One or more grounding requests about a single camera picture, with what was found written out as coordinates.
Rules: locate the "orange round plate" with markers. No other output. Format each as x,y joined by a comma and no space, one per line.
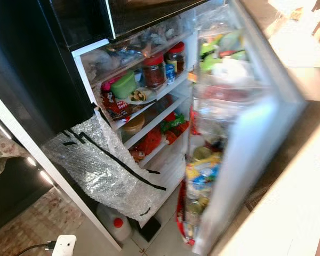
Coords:
133,127

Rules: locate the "black fridge white interior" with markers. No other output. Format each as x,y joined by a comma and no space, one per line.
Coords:
32,64

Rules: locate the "clear fridge drawer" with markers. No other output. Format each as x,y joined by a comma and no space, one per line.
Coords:
117,53

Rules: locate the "white fridge door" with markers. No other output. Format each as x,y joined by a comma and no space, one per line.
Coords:
256,138

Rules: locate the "white lace cloth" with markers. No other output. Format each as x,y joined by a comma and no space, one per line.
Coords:
2,152

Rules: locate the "brown patterned floor mat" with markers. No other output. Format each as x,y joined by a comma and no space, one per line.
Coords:
37,224

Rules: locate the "clear bubble wrap sheet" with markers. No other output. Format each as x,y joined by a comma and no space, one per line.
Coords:
101,170

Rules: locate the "red snack packet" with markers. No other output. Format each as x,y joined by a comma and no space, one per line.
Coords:
114,105

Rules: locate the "long black tape strip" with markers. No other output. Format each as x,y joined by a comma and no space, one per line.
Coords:
125,164

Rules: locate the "green plastic container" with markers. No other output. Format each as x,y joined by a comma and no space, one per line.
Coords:
124,84

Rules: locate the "white plate with food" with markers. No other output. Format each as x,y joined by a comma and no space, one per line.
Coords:
141,96

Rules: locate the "white jug red cap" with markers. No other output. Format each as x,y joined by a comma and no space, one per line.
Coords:
112,224

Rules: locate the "red net bag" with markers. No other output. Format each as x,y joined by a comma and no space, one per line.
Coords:
148,144

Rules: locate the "red green food packet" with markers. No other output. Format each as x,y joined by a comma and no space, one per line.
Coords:
173,127

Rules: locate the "blue drink can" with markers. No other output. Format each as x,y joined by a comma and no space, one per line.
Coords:
170,74

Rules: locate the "black freezer door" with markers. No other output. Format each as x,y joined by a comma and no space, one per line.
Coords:
149,13

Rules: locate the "red lid jar dark contents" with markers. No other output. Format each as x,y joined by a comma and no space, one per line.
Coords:
176,57

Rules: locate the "gold lid jar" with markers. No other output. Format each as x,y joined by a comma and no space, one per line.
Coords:
201,153

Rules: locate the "yellow blue snack packet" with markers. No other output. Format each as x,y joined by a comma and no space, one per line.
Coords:
202,175

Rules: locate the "green plastic bag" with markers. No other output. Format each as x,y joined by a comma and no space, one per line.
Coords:
210,58

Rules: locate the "white plastic bag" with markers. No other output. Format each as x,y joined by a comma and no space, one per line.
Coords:
233,72

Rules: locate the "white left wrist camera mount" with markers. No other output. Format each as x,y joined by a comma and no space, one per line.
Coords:
64,245

